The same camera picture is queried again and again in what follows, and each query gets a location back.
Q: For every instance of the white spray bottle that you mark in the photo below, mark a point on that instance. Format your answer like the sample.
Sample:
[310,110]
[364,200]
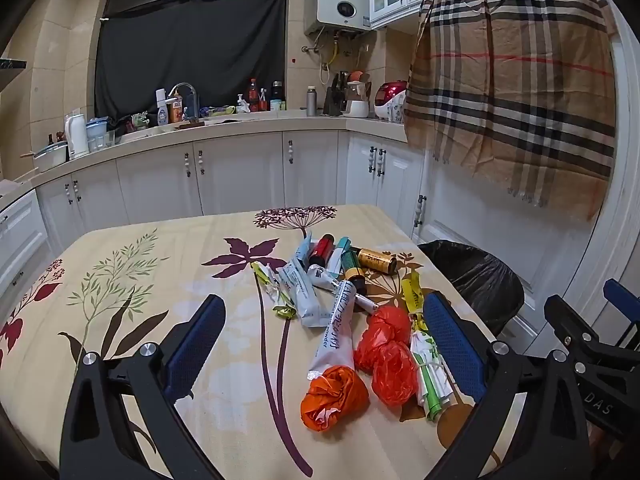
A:
[243,105]

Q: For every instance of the range hood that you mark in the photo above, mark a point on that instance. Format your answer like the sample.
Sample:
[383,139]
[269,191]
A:
[12,65]

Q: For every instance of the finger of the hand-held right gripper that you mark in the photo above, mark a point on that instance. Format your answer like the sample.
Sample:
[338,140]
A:
[570,322]
[622,296]

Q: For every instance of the teal tube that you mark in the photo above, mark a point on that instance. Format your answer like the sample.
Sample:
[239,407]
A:
[340,252]

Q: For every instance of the white kettle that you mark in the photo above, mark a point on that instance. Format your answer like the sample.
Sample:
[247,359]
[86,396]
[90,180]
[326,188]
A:
[76,135]

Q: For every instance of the plaid cloth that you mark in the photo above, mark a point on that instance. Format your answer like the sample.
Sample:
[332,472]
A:
[510,90]

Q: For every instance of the white green wrapper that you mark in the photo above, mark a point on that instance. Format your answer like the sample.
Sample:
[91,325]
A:
[430,375]

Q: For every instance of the dark bottle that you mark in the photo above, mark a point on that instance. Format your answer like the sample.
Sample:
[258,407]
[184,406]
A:
[277,95]

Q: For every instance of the small white silver tube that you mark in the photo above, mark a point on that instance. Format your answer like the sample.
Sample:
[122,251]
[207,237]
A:
[320,276]

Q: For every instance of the white base cabinets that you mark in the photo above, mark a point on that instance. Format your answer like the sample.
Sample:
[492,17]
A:
[240,175]

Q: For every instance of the long white tube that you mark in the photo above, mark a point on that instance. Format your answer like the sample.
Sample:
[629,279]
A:
[332,340]

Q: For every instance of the yellow green wrapper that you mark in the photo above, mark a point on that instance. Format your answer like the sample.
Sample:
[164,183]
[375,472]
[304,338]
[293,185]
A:
[274,292]

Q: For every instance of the steel bottle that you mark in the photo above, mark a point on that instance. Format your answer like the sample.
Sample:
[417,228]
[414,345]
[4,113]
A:
[311,101]

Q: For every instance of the red sauce bottle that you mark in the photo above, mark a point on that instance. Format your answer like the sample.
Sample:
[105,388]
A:
[253,96]

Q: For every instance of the green battery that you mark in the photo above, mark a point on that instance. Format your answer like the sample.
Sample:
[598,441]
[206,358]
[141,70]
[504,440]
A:
[351,262]

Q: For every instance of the white blender appliance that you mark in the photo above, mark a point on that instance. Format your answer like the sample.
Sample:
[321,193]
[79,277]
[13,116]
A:
[356,100]

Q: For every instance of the gold battery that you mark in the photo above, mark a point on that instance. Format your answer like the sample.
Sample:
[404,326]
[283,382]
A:
[377,260]

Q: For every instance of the red rice cooker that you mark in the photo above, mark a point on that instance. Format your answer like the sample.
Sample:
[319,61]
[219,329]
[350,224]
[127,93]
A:
[390,100]

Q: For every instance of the black curtain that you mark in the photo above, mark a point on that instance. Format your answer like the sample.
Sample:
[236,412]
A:
[190,45]

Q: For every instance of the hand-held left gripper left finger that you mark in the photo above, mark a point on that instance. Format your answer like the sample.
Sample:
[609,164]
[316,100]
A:
[192,350]

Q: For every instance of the red black cylinder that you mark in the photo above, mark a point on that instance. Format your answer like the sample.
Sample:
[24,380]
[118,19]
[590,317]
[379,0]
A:
[322,247]

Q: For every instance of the chrome faucet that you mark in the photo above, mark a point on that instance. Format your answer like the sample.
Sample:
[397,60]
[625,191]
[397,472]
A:
[189,89]

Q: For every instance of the orange dish soap bottle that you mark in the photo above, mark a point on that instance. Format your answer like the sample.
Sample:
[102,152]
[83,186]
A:
[175,111]

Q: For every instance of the water filter pitcher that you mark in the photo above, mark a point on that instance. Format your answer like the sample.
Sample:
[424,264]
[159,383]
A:
[96,135]

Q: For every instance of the white cleaner bottle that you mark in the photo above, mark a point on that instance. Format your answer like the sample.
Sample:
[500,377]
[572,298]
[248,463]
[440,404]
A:
[162,110]

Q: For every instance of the white pot with lid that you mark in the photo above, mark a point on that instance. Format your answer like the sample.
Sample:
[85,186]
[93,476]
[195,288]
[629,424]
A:
[50,156]

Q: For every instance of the large white blue packet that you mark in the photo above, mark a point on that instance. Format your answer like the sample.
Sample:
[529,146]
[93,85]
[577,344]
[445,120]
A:
[305,295]

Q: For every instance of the orange plastic bag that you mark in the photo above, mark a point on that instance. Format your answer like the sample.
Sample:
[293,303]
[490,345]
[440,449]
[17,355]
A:
[332,400]

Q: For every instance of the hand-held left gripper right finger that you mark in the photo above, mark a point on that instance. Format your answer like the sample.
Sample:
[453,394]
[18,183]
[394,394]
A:
[452,345]

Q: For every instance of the bin with black bag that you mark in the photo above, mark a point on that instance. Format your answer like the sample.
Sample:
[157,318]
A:
[475,275]

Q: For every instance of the black knife block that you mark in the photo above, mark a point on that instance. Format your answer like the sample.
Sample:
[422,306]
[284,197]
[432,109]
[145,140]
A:
[334,97]

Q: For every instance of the light blue tube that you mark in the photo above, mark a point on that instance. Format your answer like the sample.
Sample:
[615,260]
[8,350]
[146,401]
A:
[302,250]

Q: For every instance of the red plastic bag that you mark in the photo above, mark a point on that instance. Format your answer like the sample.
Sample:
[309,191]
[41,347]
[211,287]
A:
[385,327]
[395,375]

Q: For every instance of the floral tablecloth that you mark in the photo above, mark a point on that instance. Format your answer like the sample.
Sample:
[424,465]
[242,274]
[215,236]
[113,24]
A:
[150,280]

